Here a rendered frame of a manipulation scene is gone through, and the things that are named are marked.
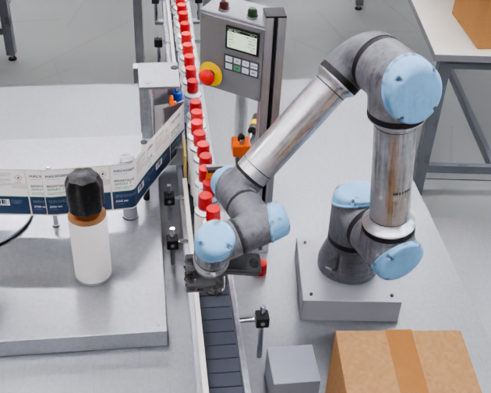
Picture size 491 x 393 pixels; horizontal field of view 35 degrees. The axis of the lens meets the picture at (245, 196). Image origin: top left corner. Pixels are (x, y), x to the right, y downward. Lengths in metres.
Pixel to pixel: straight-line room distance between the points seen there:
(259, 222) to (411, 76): 0.39
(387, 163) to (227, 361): 0.55
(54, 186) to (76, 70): 2.63
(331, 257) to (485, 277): 0.44
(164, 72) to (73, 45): 2.71
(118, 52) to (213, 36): 3.02
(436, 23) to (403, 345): 2.19
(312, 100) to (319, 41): 3.39
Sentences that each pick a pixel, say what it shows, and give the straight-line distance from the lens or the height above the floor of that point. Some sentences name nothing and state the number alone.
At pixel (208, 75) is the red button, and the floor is 1.34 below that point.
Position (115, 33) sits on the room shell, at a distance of 4.96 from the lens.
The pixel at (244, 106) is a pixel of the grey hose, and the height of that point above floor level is 1.20.
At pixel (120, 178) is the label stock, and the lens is 1.97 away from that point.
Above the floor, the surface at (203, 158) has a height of 1.08.
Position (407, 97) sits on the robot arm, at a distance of 1.44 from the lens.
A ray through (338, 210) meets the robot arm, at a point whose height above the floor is 1.09.
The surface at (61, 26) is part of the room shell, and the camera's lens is 5.10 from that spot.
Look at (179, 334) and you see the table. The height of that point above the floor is 0.83.
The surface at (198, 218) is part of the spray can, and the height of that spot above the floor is 1.03.
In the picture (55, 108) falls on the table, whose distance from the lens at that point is 2.63.
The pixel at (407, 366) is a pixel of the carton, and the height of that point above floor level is 1.12.
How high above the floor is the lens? 2.20
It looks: 38 degrees down
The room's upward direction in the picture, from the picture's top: 3 degrees clockwise
